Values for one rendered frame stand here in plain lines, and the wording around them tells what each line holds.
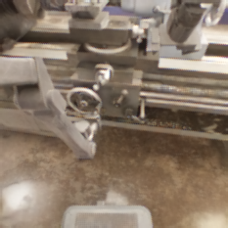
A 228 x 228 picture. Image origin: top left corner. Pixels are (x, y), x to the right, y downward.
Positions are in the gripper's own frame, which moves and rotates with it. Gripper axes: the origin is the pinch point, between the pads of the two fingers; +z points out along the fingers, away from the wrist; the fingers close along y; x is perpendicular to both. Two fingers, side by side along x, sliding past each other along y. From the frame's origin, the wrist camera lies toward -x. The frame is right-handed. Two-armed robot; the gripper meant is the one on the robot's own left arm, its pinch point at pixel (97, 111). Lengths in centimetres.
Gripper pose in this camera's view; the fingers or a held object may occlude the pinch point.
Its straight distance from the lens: 89.4
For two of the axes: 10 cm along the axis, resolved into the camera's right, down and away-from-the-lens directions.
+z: 1.6, -7.4, 6.5
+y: 1.8, 6.7, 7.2
